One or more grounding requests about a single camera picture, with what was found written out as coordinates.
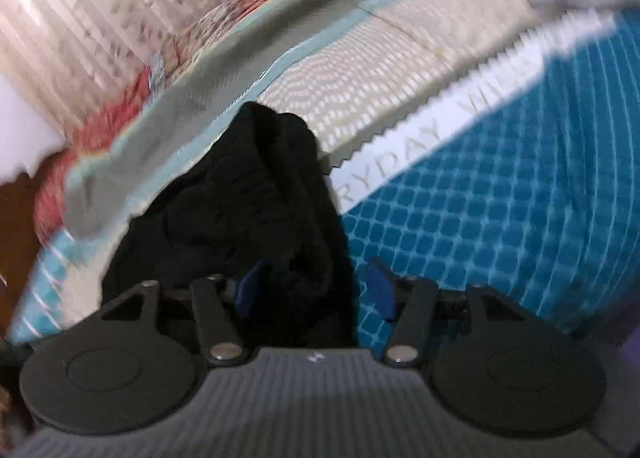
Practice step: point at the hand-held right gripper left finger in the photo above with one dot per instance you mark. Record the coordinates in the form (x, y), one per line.
(250, 290)

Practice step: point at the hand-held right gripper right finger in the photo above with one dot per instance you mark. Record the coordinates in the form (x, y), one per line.
(380, 288)

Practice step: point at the black pants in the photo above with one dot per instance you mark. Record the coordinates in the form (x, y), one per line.
(250, 188)

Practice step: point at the blue checked mat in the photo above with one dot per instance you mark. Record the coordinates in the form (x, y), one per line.
(500, 198)

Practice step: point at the striped zigzag blanket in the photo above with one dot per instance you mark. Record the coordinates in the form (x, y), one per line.
(350, 88)

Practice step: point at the red floral bedsheet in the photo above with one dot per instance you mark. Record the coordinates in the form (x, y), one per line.
(115, 123)

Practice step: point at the brown wooden furniture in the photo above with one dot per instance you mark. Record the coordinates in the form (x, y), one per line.
(20, 238)

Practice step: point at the beige patterned curtain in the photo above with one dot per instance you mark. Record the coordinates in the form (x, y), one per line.
(100, 13)

